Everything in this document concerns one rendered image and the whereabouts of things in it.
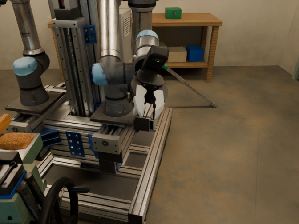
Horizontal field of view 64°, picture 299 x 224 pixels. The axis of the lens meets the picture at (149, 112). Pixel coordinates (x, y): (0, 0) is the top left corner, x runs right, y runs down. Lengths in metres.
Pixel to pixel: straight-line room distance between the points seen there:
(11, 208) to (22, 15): 0.99
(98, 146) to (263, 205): 1.30
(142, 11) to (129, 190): 1.11
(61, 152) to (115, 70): 0.87
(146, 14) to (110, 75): 0.36
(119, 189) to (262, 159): 1.33
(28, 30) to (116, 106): 0.62
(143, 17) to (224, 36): 3.15
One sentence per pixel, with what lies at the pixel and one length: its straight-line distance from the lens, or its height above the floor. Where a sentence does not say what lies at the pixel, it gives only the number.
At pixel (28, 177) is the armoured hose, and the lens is 0.77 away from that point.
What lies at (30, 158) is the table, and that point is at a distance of 0.99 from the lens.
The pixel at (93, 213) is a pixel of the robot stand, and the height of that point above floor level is 0.16.
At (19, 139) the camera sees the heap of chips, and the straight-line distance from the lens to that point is 1.01.
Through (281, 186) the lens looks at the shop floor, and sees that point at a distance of 2.21.
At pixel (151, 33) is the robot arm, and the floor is 1.29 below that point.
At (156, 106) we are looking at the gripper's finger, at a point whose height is 1.20.
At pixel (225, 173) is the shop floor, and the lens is 2.13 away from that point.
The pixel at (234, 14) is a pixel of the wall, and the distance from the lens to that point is 4.10.
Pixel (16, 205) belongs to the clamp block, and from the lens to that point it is 0.75.
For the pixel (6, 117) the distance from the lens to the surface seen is 1.15.
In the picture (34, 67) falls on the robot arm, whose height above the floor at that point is 1.02.
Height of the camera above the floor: 1.48
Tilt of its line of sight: 32 degrees down
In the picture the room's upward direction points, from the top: straight up
